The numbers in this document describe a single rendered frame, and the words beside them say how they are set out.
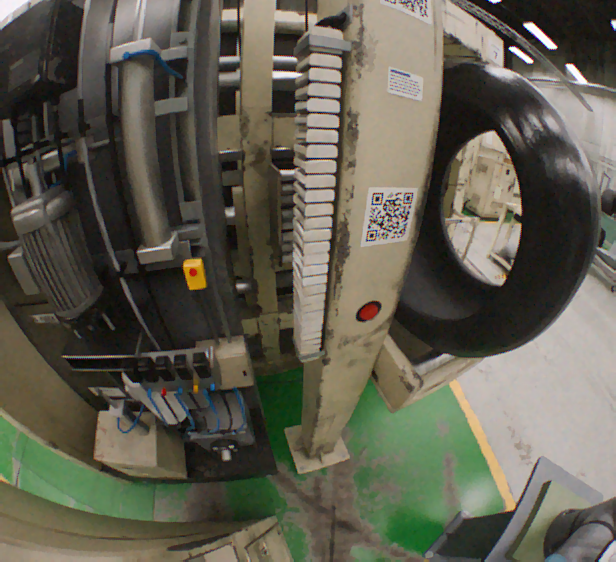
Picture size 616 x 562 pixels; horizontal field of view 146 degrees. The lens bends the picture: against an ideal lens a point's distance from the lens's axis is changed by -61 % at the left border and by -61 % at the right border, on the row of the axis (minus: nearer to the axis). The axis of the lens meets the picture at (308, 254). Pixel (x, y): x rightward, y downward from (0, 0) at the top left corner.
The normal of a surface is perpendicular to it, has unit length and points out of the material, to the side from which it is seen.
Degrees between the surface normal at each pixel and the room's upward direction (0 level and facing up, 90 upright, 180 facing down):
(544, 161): 84
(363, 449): 0
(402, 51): 90
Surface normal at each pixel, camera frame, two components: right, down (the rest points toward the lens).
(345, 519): 0.04, -0.86
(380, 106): 0.30, 0.50
